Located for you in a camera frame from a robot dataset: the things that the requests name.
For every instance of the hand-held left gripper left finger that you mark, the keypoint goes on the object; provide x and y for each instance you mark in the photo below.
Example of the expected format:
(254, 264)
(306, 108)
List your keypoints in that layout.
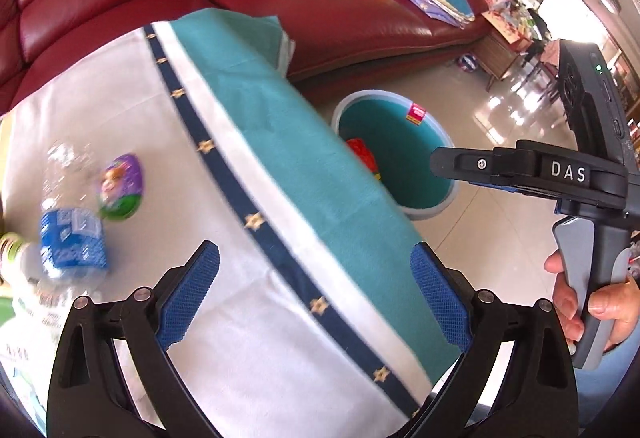
(192, 288)

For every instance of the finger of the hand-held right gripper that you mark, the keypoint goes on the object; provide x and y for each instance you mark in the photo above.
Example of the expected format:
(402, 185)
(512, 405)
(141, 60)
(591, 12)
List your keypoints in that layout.
(470, 164)

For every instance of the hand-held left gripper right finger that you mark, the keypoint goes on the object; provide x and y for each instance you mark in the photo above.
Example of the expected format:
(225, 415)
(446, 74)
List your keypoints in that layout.
(440, 298)

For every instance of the teal round trash bin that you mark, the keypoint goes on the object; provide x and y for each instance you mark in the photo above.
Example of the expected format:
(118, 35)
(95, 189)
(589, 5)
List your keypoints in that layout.
(380, 123)

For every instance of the clear bottle with blue label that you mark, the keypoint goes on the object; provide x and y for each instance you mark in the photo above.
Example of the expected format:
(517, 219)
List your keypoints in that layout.
(72, 238)

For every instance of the white jar with green label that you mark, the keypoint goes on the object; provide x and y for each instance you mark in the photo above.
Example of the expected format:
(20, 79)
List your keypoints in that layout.
(12, 258)

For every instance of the person's right hand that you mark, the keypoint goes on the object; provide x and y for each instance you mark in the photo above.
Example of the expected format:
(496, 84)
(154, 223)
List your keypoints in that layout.
(615, 310)

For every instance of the red crumpled packet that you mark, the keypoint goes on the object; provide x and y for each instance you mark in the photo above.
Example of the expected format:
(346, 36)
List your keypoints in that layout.
(362, 155)

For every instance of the wooden cabinet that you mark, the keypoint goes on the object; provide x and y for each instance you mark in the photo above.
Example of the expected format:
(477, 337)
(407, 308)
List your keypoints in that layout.
(495, 53)

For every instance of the purple and green plastic egg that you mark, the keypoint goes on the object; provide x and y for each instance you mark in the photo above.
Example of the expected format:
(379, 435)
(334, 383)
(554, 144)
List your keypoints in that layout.
(120, 188)

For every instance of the teal and white printed blanket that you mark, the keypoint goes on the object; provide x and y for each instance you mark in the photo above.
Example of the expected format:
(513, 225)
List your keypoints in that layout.
(300, 143)

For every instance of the white printed plastic bag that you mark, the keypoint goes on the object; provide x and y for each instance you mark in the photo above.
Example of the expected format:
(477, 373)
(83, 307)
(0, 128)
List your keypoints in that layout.
(30, 348)

